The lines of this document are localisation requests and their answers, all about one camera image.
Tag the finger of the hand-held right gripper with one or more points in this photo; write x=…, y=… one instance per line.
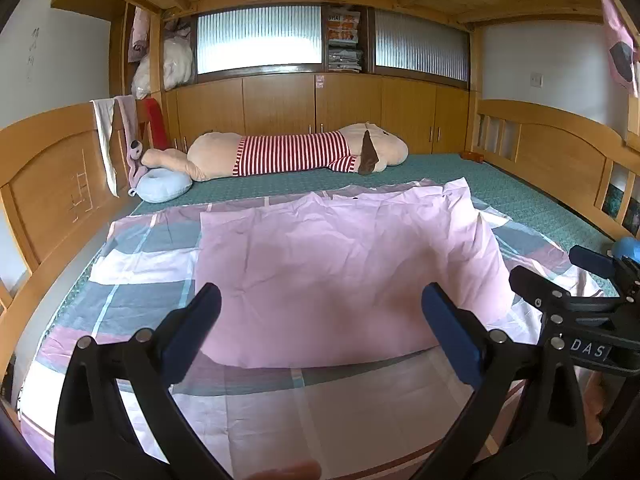
x=592, y=262
x=530, y=285

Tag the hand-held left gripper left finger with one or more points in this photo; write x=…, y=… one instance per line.
x=192, y=330

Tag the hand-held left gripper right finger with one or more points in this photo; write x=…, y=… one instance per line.
x=450, y=332

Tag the pink jacket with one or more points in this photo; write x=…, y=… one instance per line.
x=340, y=270

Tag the person's right hand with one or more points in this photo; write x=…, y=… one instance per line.
x=595, y=405

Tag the dark photo print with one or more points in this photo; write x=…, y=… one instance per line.
x=633, y=215
x=612, y=200

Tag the patchwork bed sheet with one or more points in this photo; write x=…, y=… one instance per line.
x=150, y=270

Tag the pale blue neck pillow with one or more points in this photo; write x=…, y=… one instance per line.
x=162, y=187

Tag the pink plush cloth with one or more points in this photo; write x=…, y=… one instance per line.
x=131, y=160

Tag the wooden bed headboard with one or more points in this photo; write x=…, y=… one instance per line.
x=45, y=195

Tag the striped plush dog toy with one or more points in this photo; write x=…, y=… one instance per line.
x=290, y=152

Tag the red cloth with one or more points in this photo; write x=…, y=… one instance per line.
x=157, y=125

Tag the white hanging cloth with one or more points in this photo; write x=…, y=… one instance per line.
x=105, y=135

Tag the pink cloth with dark patch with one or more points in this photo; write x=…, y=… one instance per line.
x=617, y=30

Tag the small white bedding bag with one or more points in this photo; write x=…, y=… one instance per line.
x=142, y=77

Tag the frosted glass window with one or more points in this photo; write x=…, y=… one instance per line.
x=257, y=37
x=420, y=45

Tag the large white bedding bag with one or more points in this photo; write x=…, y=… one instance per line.
x=177, y=57

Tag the pink cabinet sticker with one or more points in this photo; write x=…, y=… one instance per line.
x=320, y=81

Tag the pink hanging garment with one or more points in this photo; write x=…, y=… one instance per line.
x=139, y=32

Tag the stack of newspapers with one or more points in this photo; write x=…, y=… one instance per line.
x=344, y=42

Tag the wooden bed frame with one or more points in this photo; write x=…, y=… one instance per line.
x=525, y=195

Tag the wall socket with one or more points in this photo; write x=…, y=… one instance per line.
x=536, y=79

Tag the wooden wall cabinet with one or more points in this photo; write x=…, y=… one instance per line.
x=280, y=105

